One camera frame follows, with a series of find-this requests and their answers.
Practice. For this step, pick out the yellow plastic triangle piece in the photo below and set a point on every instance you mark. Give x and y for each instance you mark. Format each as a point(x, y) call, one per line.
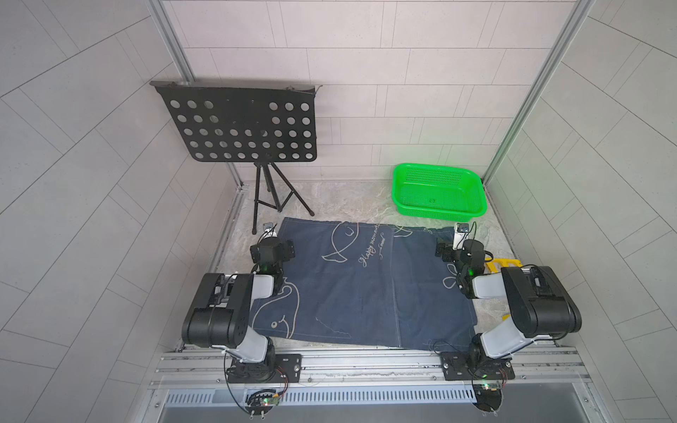
point(497, 264)

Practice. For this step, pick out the green plastic basket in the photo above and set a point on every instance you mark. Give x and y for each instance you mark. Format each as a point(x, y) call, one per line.
point(438, 192)

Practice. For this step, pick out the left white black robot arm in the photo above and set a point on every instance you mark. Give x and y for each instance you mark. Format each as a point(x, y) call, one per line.
point(219, 314)

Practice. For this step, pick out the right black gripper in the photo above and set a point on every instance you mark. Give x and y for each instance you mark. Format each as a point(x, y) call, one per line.
point(439, 248)

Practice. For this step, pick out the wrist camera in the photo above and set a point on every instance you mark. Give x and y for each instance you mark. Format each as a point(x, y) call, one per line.
point(270, 230)
point(461, 232)

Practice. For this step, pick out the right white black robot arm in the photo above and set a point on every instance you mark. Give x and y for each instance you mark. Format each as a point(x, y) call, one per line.
point(540, 307)

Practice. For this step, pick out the dark blue embroidered pillowcase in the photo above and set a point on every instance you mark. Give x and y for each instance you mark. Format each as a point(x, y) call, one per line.
point(367, 284)

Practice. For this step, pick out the green circuit board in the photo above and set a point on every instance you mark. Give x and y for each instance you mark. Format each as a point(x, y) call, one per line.
point(261, 402)
point(488, 399)

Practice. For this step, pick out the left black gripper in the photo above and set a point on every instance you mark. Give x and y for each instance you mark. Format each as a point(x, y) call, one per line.
point(286, 250)

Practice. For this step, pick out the black perforated music stand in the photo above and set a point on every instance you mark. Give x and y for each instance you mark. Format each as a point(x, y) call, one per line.
point(261, 126)

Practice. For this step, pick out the aluminium front rail frame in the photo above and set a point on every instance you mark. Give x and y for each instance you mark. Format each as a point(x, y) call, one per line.
point(369, 376)

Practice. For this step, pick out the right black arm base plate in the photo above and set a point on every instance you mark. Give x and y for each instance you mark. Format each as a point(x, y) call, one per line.
point(462, 366)

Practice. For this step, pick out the left green circuit board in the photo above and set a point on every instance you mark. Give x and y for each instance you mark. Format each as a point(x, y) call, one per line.
point(261, 402)

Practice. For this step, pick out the right green circuit board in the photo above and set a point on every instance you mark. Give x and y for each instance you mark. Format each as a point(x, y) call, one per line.
point(488, 399)

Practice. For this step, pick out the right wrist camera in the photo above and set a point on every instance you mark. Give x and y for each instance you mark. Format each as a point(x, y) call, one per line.
point(461, 232)

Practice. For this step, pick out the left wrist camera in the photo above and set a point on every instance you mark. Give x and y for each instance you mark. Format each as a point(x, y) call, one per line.
point(270, 230)

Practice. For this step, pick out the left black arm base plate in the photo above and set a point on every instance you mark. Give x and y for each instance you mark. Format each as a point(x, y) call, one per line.
point(282, 368)

